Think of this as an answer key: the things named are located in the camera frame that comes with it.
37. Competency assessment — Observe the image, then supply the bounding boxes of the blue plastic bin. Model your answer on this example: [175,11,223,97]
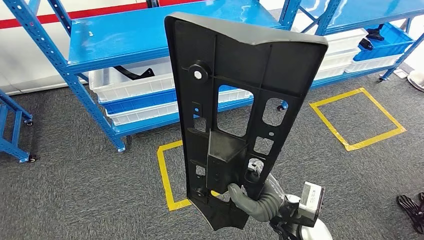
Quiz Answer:
[352,22,416,63]
[98,84,241,116]

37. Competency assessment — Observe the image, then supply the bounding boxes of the yellow floor tape marking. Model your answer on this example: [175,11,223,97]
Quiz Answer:
[308,87,408,152]
[156,139,222,212]

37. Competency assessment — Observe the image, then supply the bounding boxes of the blue metal shelf rack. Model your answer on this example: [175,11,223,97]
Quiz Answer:
[279,0,424,90]
[2,0,290,154]

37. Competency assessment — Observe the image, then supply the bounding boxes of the black slotted floor object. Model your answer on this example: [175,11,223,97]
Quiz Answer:
[396,192,424,235]

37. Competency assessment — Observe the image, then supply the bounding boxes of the long black plastic part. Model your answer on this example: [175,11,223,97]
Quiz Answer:
[164,12,329,232]

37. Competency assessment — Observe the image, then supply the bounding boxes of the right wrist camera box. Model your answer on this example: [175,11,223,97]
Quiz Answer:
[297,181,326,228]

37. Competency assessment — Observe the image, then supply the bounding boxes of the small black plastic part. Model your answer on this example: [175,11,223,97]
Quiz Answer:
[365,23,386,42]
[358,37,375,52]

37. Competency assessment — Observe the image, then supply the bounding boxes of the black curved bracket part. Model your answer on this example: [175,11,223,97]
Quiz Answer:
[113,65,156,81]

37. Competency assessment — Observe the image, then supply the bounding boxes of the blue wheeled trolley frame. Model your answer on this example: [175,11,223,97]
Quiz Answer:
[0,88,38,164]

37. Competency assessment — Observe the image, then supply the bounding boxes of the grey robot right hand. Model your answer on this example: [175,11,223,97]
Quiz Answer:
[227,158,286,210]

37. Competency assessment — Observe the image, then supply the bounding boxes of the white round floor object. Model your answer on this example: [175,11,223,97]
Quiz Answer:
[406,69,424,93]

